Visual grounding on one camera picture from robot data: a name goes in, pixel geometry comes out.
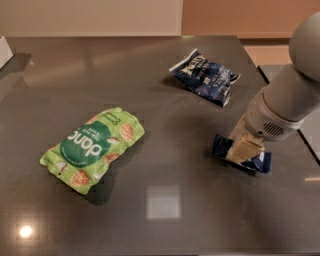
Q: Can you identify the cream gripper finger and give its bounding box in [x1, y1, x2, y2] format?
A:
[226, 139, 265, 163]

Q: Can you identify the blue rxbar blueberry bar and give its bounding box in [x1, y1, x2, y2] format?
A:
[211, 134, 272, 175]

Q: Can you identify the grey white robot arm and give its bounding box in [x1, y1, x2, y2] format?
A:
[226, 13, 320, 164]

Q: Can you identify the dark blue chip bag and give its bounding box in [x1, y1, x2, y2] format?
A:
[169, 49, 241, 107]

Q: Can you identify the green rice chip bag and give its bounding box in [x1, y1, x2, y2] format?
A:
[40, 107, 145, 195]

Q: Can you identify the white box at table edge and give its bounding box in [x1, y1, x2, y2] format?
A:
[0, 36, 13, 69]

